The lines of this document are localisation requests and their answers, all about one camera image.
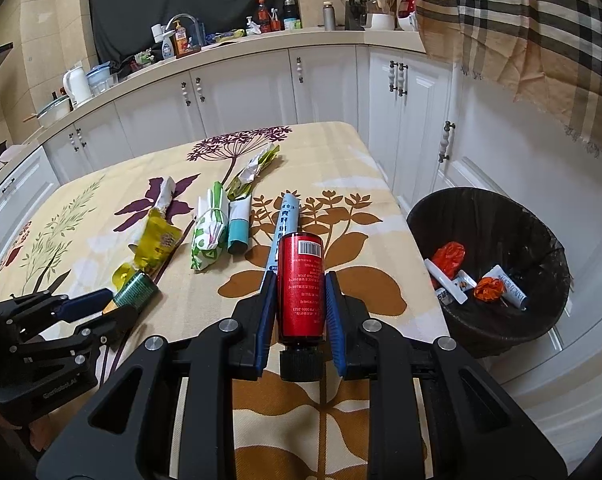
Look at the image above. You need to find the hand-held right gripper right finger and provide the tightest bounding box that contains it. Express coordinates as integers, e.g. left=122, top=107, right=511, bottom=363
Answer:
left=323, top=270, right=569, bottom=480

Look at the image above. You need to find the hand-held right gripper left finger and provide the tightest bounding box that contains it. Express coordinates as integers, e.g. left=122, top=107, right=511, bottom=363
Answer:
left=38, top=270, right=280, bottom=480

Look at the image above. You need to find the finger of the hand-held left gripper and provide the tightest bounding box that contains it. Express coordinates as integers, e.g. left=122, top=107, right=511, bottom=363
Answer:
left=0, top=287, right=114, bottom=326
left=11, top=305, right=139, bottom=363

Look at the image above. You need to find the dark green small can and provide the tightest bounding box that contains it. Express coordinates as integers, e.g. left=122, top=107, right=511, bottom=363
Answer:
left=112, top=270, right=160, bottom=317

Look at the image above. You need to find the red bottle black cap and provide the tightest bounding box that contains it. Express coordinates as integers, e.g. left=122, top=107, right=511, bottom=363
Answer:
left=277, top=232, right=326, bottom=383

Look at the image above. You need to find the yellow green snack wrapper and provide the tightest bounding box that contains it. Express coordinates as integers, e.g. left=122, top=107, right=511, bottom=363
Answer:
left=112, top=208, right=182, bottom=291

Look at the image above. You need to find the teal white tube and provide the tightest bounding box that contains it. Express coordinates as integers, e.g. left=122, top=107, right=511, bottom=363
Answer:
left=227, top=197, right=252, bottom=255

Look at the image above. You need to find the green white tissue packet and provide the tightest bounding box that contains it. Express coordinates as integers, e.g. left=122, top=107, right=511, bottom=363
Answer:
left=190, top=183, right=230, bottom=273

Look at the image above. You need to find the light blue printed tube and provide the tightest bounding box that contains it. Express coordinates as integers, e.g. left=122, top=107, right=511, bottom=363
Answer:
left=266, top=191, right=300, bottom=281

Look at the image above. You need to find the white printed box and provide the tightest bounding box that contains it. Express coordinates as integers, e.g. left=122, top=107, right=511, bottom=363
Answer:
left=423, top=258, right=476, bottom=306

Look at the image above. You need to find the orange plastic bag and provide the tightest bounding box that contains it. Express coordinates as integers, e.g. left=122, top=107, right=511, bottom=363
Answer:
left=431, top=241, right=466, bottom=281

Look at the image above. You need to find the silver green wrapper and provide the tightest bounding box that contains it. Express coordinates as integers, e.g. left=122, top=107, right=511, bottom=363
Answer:
left=225, top=142, right=280, bottom=201

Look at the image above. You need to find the orange wrapper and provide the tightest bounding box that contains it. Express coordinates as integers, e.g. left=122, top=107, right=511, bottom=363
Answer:
left=473, top=276, right=504, bottom=303

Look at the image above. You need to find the white tube black cap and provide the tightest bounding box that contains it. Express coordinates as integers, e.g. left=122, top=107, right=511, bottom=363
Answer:
left=483, top=265, right=529, bottom=311

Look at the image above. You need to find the black lined trash bin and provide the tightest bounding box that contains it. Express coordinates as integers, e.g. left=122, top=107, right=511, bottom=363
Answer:
left=406, top=187, right=572, bottom=359

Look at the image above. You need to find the floral tablecloth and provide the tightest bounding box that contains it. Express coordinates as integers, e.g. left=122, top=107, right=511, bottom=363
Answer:
left=0, top=121, right=452, bottom=480

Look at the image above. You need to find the white pot with lid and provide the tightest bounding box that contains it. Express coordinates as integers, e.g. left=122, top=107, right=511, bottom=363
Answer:
left=35, top=96, right=73, bottom=128

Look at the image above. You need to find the white electric kettle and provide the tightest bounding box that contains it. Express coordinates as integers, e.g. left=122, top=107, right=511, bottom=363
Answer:
left=62, top=66, right=92, bottom=107

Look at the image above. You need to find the water filter pitcher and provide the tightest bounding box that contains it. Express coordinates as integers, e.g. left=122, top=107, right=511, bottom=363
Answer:
left=87, top=62, right=116, bottom=97

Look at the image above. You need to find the white spray bottle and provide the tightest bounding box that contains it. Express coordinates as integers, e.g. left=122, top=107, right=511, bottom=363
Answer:
left=151, top=24, right=176, bottom=61

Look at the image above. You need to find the chrome faucet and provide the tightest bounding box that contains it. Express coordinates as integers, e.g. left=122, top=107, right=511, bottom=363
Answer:
left=166, top=13, right=206, bottom=51

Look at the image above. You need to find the black knife block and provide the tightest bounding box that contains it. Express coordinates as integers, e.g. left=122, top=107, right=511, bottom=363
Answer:
left=345, top=0, right=369, bottom=31

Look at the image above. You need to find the white blender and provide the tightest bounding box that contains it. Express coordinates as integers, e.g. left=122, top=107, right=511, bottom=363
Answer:
left=365, top=0, right=396, bottom=31

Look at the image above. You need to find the red white appliance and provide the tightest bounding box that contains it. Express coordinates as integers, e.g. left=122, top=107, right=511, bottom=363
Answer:
left=397, top=0, right=419, bottom=31

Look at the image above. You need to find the beige plaid cloth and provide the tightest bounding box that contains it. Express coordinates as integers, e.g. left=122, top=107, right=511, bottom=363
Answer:
left=415, top=0, right=602, bottom=168

